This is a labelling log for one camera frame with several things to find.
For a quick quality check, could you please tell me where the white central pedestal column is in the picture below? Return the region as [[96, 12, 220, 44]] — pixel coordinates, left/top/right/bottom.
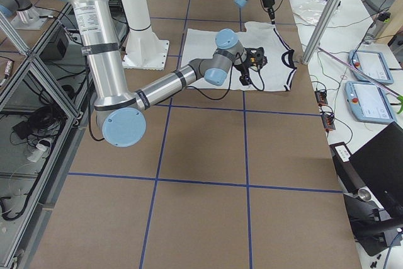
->
[[121, 0, 169, 71]]

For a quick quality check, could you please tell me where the long reacher grabber stick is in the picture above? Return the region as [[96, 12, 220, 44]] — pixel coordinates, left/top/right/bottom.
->
[[317, 47, 403, 114]]

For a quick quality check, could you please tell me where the orange circuit board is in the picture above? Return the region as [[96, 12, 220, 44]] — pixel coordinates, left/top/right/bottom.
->
[[314, 90, 328, 106]]

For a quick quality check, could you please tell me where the far blue teach pendant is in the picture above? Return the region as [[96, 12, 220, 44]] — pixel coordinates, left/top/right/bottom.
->
[[349, 50, 394, 84]]

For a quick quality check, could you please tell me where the clear plastic sheet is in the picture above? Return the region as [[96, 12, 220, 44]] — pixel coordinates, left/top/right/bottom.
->
[[293, 0, 327, 25]]

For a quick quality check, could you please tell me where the blue teach pendant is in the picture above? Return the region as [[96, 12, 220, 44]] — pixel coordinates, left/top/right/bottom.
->
[[344, 81, 397, 125], [349, 50, 394, 84]]

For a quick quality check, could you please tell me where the aluminium frame post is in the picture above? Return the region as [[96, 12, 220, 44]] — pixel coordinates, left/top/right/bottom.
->
[[302, 0, 340, 64]]

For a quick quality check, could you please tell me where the white t-shirt with cartoon print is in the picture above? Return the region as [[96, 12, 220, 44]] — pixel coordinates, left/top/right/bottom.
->
[[181, 21, 297, 92]]

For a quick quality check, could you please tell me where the black monitor stand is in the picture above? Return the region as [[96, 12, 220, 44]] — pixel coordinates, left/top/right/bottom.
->
[[343, 195, 402, 256]]

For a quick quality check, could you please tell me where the near blue teach pendant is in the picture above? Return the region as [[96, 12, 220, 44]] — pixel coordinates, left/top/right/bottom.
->
[[344, 81, 397, 125]]

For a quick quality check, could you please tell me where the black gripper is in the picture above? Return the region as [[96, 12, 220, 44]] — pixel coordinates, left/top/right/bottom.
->
[[237, 59, 251, 86], [263, 0, 276, 25]]

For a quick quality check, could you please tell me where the black laptop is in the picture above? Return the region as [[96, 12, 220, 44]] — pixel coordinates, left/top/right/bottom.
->
[[330, 122, 402, 217]]

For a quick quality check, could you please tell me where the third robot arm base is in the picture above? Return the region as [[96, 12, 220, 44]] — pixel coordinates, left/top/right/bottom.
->
[[1, 0, 43, 30]]

